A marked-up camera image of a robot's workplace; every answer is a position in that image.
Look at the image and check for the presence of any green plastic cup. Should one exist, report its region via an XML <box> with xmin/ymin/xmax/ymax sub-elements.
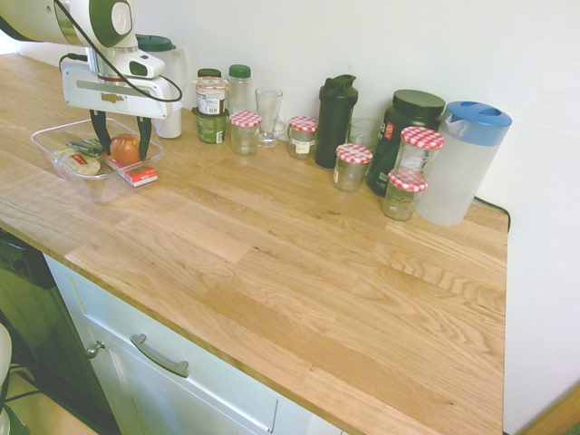
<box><xmin>191</xmin><ymin>106</ymin><xmax>230</xmax><ymax>145</ymax></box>

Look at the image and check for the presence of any white ceramic mug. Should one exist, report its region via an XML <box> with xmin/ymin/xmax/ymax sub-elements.
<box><xmin>155</xmin><ymin>101</ymin><xmax>184</xmax><ymax>140</ymax></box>

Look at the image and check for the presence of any tall clear glass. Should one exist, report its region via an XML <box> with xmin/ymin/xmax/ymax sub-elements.
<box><xmin>254</xmin><ymin>87</ymin><xmax>290</xmax><ymax>149</ymax></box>

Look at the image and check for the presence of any dark green snack packet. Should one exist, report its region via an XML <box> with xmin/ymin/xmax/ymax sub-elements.
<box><xmin>66</xmin><ymin>138</ymin><xmax>105</xmax><ymax>158</ymax></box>

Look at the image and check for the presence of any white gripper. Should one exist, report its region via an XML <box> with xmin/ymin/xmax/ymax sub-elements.
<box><xmin>61</xmin><ymin>58</ymin><xmax>180</xmax><ymax>162</ymax></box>

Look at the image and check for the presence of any clear pitcher green lid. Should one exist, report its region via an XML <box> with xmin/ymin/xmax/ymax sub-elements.
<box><xmin>135</xmin><ymin>34</ymin><xmax>189</xmax><ymax>106</ymax></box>

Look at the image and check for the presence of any labelled glass jar checkered lid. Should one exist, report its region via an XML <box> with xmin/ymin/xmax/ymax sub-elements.
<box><xmin>287</xmin><ymin>115</ymin><xmax>320</xmax><ymax>160</ymax></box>

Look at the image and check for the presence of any dark built-in appliance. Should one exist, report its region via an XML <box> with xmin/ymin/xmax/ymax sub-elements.
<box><xmin>0</xmin><ymin>228</ymin><xmax>121</xmax><ymax>435</ymax></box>

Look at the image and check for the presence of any red Pocky box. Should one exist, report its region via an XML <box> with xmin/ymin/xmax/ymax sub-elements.
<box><xmin>101</xmin><ymin>151</ymin><xmax>160</xmax><ymax>188</ymax></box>

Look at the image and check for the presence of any short clear glass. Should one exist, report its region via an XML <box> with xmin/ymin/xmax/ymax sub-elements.
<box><xmin>347</xmin><ymin>117</ymin><xmax>382</xmax><ymax>153</ymax></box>

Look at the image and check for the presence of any silver drawer handle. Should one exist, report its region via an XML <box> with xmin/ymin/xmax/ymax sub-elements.
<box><xmin>129</xmin><ymin>333</ymin><xmax>190</xmax><ymax>379</ymax></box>

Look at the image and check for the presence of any frosted pitcher blue lid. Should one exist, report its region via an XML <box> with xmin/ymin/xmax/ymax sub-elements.
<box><xmin>414</xmin><ymin>100</ymin><xmax>514</xmax><ymax>227</ymax></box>

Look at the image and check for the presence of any red apple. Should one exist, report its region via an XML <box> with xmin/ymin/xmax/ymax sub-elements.
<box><xmin>109</xmin><ymin>133</ymin><xmax>141</xmax><ymax>167</ymax></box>

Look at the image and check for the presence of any glass jar red checkered lid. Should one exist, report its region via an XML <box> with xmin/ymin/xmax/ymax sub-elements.
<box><xmin>394</xmin><ymin>126</ymin><xmax>446</xmax><ymax>182</ymax></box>
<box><xmin>228</xmin><ymin>110</ymin><xmax>264</xmax><ymax>157</ymax></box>
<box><xmin>380</xmin><ymin>169</ymin><xmax>430</xmax><ymax>222</ymax></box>
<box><xmin>332</xmin><ymin>142</ymin><xmax>374</xmax><ymax>194</ymax></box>

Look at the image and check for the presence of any dark Vega protein tub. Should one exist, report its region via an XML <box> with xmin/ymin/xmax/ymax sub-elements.
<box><xmin>365</xmin><ymin>89</ymin><xmax>448</xmax><ymax>198</ymax></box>

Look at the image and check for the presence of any black shaker bottle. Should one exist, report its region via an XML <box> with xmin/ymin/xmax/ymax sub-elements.
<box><xmin>314</xmin><ymin>73</ymin><xmax>360</xmax><ymax>169</ymax></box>

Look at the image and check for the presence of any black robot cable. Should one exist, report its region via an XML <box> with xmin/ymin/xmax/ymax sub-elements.
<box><xmin>53</xmin><ymin>0</ymin><xmax>184</xmax><ymax>104</ymax></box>

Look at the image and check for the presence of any round cracker packet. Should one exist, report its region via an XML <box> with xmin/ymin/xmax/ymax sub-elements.
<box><xmin>58</xmin><ymin>150</ymin><xmax>102</xmax><ymax>178</ymax></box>

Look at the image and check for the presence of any clear bottle green cap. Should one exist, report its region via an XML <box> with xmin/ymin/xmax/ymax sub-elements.
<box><xmin>227</xmin><ymin>63</ymin><xmax>252</xmax><ymax>114</ymax></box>

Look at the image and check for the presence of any white kitchen cabinet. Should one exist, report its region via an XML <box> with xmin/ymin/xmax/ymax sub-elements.
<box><xmin>43</xmin><ymin>253</ymin><xmax>350</xmax><ymax>435</ymax></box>

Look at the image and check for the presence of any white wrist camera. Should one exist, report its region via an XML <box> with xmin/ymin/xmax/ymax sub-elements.
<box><xmin>112</xmin><ymin>51</ymin><xmax>167</xmax><ymax>81</ymax></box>

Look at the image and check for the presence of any clear plastic container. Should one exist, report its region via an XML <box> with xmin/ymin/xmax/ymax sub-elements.
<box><xmin>30</xmin><ymin>116</ymin><xmax>165</xmax><ymax>204</ymax></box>

